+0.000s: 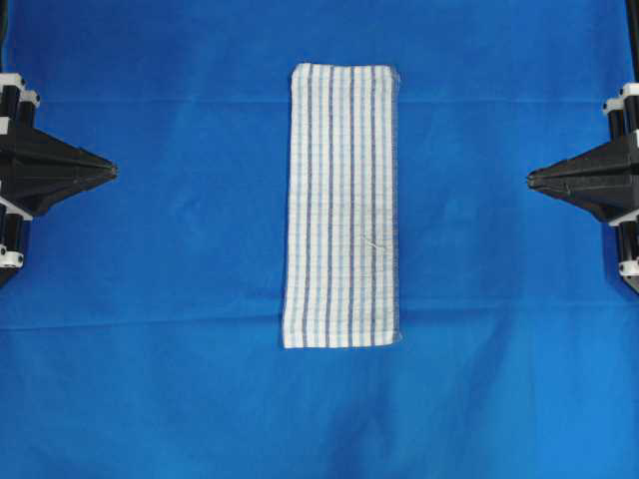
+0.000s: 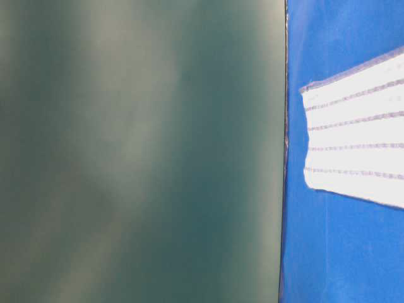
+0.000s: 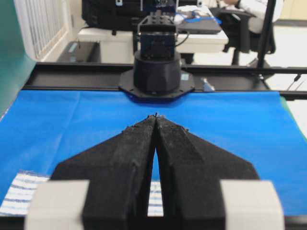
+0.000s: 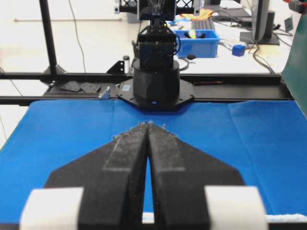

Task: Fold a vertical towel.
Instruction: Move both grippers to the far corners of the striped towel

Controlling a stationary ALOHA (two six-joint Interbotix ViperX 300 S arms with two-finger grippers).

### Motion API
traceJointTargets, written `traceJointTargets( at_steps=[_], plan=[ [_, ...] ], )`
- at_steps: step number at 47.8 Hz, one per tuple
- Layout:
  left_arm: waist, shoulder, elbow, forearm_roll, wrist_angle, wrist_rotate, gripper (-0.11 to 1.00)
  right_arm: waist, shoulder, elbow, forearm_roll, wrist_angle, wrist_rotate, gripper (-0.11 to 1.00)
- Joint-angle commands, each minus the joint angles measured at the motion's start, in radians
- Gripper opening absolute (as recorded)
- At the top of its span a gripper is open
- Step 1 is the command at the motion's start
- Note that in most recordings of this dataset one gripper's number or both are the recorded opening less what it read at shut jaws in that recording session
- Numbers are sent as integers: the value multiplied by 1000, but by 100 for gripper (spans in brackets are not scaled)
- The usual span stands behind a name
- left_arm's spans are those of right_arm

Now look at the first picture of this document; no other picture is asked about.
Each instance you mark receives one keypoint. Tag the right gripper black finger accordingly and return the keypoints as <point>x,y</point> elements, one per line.
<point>606,199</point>
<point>618,156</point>

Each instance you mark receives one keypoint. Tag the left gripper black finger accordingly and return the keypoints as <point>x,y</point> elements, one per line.
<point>30,143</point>
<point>37,196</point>

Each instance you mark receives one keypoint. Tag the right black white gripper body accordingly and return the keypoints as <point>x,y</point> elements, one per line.
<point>622,115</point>

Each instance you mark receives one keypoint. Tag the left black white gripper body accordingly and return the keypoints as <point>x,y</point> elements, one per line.
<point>18,104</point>

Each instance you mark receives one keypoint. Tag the white blue striped towel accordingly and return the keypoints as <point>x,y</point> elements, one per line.
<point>342,287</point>

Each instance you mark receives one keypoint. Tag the blue tablecloth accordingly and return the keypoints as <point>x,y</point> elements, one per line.
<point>143,337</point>

